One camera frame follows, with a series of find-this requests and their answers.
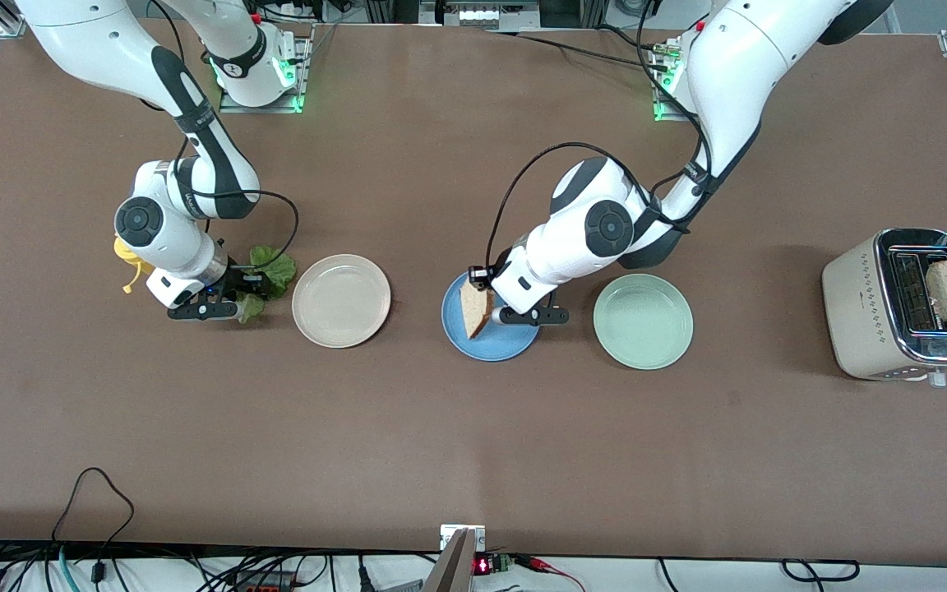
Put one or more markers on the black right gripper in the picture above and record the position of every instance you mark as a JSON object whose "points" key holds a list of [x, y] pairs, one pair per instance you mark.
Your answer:
{"points": [[237, 280]]}

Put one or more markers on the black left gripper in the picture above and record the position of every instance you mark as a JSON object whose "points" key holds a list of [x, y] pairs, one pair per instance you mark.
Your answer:
{"points": [[499, 270]]}

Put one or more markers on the green lettuce leaf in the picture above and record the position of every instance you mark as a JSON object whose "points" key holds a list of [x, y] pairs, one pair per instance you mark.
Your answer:
{"points": [[280, 271]]}

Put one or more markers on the yellow squeeze bottle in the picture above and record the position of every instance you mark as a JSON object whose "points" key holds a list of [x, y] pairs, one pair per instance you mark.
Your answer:
{"points": [[124, 251]]}

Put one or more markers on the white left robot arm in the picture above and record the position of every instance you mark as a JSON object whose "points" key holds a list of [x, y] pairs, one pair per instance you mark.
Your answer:
{"points": [[753, 66]]}

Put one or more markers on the blue round plate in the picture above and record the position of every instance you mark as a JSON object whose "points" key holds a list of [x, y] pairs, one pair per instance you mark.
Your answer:
{"points": [[515, 345]]}

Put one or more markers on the beige round plate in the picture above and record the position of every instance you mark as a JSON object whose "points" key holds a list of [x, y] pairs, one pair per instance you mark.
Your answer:
{"points": [[342, 301]]}

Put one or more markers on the light green round plate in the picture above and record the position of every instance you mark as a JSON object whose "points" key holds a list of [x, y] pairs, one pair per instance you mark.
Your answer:
{"points": [[646, 329]]}

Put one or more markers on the metal rack with lights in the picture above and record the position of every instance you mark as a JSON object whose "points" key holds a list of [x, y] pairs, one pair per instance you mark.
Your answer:
{"points": [[478, 15]]}

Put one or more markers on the circuit board with red display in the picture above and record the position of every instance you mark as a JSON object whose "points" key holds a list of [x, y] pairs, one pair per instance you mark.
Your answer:
{"points": [[483, 566]]}

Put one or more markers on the beige chrome toaster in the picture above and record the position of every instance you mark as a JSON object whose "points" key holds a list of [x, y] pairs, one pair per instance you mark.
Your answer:
{"points": [[860, 312]]}

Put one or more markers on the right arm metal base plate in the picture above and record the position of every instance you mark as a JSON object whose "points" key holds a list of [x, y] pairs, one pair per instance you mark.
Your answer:
{"points": [[303, 74]]}

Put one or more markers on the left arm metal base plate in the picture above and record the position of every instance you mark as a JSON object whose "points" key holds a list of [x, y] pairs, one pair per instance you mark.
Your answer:
{"points": [[661, 82]]}

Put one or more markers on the metal camera pole bracket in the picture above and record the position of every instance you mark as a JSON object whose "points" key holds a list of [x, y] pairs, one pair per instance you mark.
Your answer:
{"points": [[461, 567]]}

